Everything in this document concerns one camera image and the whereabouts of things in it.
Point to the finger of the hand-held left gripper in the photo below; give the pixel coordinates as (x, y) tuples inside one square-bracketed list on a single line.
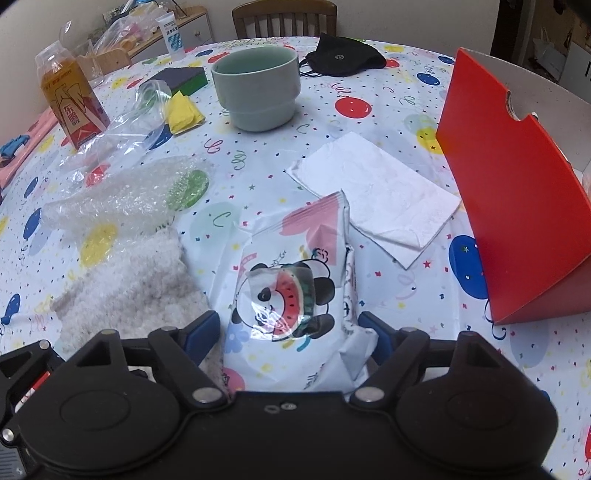
[(34, 355)]

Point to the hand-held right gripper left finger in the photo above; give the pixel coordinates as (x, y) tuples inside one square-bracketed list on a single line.
[(203, 330)]

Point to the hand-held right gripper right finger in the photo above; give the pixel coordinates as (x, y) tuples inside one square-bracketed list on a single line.
[(373, 330)]

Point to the panda print tissue packet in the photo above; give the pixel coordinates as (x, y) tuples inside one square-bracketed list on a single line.
[(300, 240)]

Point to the white paper napkin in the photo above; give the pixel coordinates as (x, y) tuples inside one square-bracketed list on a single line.
[(378, 194)]

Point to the bubble wrap sheet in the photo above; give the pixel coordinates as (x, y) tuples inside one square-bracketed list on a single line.
[(120, 198)]

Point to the red cardboard box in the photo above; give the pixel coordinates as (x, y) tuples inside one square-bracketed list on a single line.
[(498, 184)]

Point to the clear plastic bag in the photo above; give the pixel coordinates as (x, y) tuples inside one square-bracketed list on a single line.
[(124, 134)]

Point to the yellow cloth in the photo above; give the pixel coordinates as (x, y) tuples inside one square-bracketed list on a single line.
[(182, 113)]

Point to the white fluffy towel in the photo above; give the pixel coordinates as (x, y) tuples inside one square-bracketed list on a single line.
[(129, 286)]

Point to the blue clip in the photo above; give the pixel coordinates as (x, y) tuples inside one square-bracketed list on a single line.
[(11, 146)]

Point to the balloon print tablecloth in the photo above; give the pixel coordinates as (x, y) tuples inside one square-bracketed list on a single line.
[(323, 120)]

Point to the pink plastic item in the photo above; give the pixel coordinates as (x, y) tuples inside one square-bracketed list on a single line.
[(27, 138)]

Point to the pale green cup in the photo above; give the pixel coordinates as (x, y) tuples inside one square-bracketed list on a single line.
[(258, 101)]

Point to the dark blue green sponge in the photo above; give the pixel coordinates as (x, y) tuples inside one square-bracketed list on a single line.
[(178, 78)]

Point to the orange tea drink bottle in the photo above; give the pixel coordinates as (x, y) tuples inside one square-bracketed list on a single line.
[(74, 101)]

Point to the black face mask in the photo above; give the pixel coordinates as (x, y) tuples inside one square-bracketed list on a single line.
[(341, 57)]

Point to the small wooden box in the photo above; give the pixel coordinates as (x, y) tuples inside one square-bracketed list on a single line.
[(111, 62)]

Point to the white tube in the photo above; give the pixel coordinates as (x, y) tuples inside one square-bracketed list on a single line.
[(171, 39)]

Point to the wooden drawer cabinet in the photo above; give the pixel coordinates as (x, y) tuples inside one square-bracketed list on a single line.
[(194, 32)]

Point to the pile of plastic bags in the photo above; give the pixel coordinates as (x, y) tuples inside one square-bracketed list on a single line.
[(124, 32)]

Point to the wooden chair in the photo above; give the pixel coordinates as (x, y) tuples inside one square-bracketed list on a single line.
[(281, 9)]

